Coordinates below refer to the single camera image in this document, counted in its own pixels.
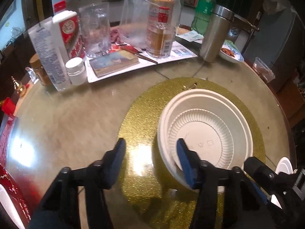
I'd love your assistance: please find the large beige plastic bowl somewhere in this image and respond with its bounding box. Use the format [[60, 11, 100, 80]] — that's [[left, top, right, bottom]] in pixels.
[[157, 89, 254, 189]]

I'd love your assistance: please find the large white foam bowl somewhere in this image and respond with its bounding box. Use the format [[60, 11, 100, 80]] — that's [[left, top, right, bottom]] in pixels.
[[1, 185, 25, 229]]

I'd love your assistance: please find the red wedding plate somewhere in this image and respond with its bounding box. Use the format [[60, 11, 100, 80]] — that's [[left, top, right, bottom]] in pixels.
[[1, 165, 32, 228]]

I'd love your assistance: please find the gold glitter turntable mat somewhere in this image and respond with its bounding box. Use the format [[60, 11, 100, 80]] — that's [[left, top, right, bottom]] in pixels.
[[118, 77, 266, 228]]

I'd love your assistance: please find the clear plastic container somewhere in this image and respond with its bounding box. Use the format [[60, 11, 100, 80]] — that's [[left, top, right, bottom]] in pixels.
[[252, 57, 275, 84]]

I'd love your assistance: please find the small red cup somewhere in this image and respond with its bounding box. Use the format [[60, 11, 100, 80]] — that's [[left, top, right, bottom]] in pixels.
[[1, 97, 16, 116]]

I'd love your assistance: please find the grey refrigerator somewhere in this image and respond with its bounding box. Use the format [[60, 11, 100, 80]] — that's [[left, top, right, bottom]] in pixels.
[[243, 7, 304, 92]]

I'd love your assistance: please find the blue white food dish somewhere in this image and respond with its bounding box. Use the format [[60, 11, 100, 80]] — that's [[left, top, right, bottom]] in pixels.
[[219, 44, 244, 64]]

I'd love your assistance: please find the small white pill bottle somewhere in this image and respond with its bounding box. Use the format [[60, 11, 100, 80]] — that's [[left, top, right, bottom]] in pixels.
[[65, 57, 87, 86]]

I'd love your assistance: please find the brown lidded jar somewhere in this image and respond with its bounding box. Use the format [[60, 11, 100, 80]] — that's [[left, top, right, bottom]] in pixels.
[[29, 53, 52, 86]]

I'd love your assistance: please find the white tube bottle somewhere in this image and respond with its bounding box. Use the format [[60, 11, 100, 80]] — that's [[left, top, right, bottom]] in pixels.
[[28, 17, 70, 92]]

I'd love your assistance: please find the white paper sheet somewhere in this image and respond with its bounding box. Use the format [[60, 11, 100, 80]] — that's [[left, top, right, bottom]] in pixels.
[[85, 41, 197, 83]]

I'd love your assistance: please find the old book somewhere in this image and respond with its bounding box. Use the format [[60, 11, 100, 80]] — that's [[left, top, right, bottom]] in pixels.
[[89, 50, 139, 77]]

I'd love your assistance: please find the wooden chair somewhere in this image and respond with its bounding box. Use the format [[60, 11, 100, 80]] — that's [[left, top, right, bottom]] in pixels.
[[226, 14, 259, 54]]

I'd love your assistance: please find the steel thermos flask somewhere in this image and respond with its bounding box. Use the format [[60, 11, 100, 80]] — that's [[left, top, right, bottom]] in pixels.
[[200, 5, 234, 63]]

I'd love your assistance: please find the green soda bottle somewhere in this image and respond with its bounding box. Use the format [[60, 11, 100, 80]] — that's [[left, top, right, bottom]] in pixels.
[[191, 0, 216, 35]]

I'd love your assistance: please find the red white liquor box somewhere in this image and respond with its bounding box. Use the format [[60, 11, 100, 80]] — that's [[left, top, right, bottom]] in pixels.
[[52, 0, 85, 64]]

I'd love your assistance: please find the glass pitcher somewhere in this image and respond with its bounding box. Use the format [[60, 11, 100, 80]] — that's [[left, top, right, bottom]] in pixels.
[[79, 2, 111, 58]]

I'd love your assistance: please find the liquor bottle in clear box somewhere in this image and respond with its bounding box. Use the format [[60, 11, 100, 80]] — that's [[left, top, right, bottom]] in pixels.
[[146, 0, 181, 58]]

